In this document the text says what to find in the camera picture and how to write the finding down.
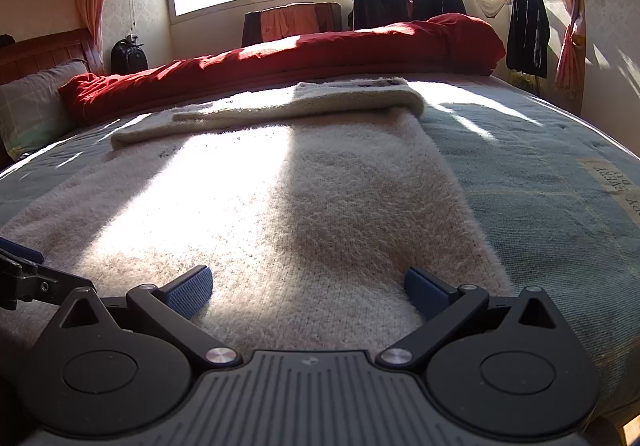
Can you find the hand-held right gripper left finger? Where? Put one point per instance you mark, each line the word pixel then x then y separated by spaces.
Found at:
pixel 192 291

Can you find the black bag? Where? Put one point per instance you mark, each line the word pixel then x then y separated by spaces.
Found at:
pixel 129 58

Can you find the orange clothing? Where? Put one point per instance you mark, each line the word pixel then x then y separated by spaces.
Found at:
pixel 290 23

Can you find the brown wooden headboard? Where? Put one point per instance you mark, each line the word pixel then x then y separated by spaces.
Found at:
pixel 50 48

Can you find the brown chair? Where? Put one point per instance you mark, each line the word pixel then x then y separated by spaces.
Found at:
pixel 252 28

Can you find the cream knit sweater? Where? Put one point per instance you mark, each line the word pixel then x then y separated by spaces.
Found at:
pixel 300 206

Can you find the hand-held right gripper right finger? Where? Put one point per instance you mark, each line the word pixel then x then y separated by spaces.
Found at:
pixel 425 296

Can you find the bed with grey-green plaid sheet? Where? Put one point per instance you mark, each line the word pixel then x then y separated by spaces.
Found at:
pixel 525 175

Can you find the red duvet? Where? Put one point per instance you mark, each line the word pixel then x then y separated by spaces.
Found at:
pixel 300 55

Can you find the grey plaid pillow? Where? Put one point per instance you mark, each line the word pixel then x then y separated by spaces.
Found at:
pixel 35 110

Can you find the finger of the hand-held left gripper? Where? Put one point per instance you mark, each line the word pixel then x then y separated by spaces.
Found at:
pixel 45 286
pixel 22 252

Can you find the white hanging garment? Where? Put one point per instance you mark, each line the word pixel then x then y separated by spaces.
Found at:
pixel 492 4

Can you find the orange tied curtain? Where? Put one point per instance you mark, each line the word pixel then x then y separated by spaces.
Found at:
pixel 570 55

